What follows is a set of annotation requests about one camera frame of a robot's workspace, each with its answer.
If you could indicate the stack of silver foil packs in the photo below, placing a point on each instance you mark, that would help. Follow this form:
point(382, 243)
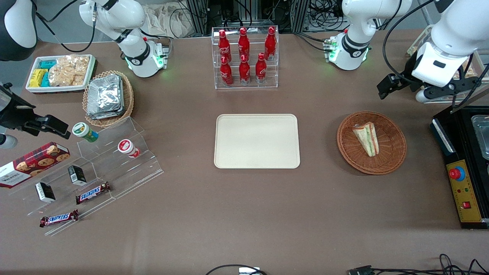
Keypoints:
point(105, 97)

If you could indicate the green lidded snack cup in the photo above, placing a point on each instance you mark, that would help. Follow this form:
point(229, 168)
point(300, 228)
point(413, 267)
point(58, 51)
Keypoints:
point(85, 131)

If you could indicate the oval wicker basket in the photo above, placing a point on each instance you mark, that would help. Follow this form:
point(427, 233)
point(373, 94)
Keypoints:
point(128, 103)

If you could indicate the round brown wicker basket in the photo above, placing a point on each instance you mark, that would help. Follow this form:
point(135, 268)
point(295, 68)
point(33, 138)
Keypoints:
point(389, 152)

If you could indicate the clear bag of puffed snacks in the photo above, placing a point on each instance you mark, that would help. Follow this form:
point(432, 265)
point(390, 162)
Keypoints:
point(469, 70)
point(415, 49)

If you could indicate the brown Snickers bar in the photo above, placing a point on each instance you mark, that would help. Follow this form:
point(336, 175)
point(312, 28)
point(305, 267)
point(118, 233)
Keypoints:
point(93, 193)
point(58, 219)

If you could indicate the left arm gripper black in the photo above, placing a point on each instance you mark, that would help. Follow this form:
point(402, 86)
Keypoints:
point(408, 73)

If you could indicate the small red rocker switch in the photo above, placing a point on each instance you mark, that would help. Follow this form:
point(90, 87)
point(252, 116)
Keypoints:
point(466, 204)

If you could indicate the beige crumpled cloth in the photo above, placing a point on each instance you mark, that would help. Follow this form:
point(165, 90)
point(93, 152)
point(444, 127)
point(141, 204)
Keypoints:
point(168, 21)

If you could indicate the aluminium frame post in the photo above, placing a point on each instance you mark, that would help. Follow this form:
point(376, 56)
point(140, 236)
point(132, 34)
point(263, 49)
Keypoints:
point(198, 15)
point(300, 15)

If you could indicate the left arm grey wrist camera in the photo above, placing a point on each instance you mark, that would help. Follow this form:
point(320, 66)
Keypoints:
point(423, 96)

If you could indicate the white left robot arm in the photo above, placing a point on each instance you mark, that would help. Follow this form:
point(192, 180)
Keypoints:
point(359, 15)

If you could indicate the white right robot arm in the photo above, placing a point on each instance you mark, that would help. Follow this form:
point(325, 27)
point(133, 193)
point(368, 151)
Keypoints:
point(114, 15)

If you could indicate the clear acrylic bottle rack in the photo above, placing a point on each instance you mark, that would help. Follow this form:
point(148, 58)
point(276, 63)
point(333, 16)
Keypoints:
point(248, 86)

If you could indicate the beige plastic tray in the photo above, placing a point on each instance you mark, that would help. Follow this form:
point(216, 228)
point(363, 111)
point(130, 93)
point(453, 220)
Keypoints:
point(256, 141)

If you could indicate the clear bag of crackers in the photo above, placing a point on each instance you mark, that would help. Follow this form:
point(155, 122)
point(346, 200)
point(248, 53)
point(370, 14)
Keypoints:
point(68, 70)

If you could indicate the black control box yellow panel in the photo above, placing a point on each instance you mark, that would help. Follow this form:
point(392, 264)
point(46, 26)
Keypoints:
point(464, 152)

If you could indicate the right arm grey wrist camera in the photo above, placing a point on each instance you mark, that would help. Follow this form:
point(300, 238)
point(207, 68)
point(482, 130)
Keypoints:
point(7, 141)

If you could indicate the right arm gripper black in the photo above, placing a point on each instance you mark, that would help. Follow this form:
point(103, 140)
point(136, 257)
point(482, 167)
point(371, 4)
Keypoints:
point(12, 114)

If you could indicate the clear plastic container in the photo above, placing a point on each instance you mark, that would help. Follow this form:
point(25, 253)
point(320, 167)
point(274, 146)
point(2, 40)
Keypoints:
point(482, 133)

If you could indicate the clear acrylic stepped display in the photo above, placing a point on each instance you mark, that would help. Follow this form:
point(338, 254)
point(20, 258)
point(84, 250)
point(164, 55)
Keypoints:
point(126, 175)

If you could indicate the triangular sandwich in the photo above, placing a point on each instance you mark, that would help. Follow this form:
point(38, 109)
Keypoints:
point(366, 138)

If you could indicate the teal snack packet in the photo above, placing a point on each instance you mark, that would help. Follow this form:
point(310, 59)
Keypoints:
point(49, 63)
point(45, 80)

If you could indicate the red lidded snack cup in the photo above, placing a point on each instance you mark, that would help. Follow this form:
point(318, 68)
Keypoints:
point(128, 148)

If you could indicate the small black box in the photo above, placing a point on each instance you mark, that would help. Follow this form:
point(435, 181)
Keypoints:
point(77, 175)
point(45, 192)

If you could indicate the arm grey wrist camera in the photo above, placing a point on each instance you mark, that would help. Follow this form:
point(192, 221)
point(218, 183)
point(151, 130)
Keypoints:
point(7, 141)
point(423, 96)

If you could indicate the red emergency stop button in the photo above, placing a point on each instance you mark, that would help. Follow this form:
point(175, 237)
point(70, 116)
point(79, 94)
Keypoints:
point(456, 173)

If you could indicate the red cola bottle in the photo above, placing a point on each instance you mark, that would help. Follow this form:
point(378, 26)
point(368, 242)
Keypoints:
point(245, 71)
point(261, 69)
point(224, 44)
point(243, 42)
point(270, 42)
point(226, 72)

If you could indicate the yellow snack packet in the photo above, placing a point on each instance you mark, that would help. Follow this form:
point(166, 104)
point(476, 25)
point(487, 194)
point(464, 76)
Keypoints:
point(36, 77)

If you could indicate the white rectangular snack tray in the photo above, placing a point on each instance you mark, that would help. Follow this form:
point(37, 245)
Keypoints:
point(38, 89)

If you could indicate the small white device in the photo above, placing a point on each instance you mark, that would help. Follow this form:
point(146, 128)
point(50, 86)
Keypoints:
point(249, 271)

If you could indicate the red tartan cookie box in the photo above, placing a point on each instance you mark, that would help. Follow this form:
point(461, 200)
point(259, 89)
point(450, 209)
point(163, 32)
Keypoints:
point(32, 164)

